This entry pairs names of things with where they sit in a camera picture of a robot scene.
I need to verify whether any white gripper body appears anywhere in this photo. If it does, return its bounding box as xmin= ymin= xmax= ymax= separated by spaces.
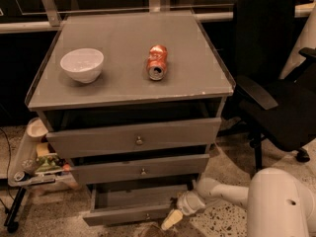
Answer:
xmin=177 ymin=190 xmax=205 ymax=216

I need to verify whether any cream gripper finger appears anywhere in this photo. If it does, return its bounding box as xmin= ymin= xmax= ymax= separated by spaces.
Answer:
xmin=161 ymin=209 xmax=183 ymax=231

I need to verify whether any grey bottom drawer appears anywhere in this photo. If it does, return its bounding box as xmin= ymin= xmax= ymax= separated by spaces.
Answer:
xmin=83 ymin=182 xmax=192 ymax=226

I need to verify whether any grey drawer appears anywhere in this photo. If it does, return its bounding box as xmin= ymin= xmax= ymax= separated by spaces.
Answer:
xmin=46 ymin=118 xmax=221 ymax=158
xmin=71 ymin=154 xmax=209 ymax=185
xmin=83 ymin=182 xmax=192 ymax=226

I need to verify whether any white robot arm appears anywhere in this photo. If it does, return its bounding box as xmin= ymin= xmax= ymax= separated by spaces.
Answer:
xmin=161 ymin=168 xmax=316 ymax=237

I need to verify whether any grey top drawer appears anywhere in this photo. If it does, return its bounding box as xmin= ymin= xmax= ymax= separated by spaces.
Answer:
xmin=46 ymin=118 xmax=221 ymax=158

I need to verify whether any grey middle drawer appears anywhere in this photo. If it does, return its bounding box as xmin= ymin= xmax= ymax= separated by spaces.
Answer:
xmin=71 ymin=154 xmax=209 ymax=185

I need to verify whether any grey drawer cabinet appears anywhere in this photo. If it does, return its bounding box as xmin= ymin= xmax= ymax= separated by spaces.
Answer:
xmin=25 ymin=11 xmax=237 ymax=196

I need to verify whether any green snack bag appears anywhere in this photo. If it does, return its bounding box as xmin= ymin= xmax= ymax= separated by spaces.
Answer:
xmin=36 ymin=155 xmax=63 ymax=173

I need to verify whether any crushed orange soda can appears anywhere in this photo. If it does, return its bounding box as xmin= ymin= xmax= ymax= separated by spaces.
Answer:
xmin=146 ymin=44 xmax=168 ymax=81

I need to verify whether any black office chair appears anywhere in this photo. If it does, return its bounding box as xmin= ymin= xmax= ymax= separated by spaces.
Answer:
xmin=223 ymin=0 xmax=316 ymax=170

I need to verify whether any small can in bin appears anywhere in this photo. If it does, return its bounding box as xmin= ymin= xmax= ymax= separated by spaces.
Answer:
xmin=14 ymin=171 xmax=26 ymax=182

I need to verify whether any black stand leg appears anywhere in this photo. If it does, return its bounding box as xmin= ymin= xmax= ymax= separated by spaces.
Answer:
xmin=4 ymin=187 xmax=26 ymax=233

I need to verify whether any small white bowl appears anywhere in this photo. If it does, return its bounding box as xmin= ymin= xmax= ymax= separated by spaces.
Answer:
xmin=27 ymin=118 xmax=48 ymax=141

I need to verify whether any white ceramic bowl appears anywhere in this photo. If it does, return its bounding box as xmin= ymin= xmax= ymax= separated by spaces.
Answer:
xmin=60 ymin=48 xmax=105 ymax=83

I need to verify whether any metal railing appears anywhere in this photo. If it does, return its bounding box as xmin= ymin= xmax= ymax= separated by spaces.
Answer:
xmin=0 ymin=0 xmax=316 ymax=35

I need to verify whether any black cable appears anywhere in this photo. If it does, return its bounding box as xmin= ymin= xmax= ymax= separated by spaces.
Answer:
xmin=0 ymin=127 xmax=13 ymax=215

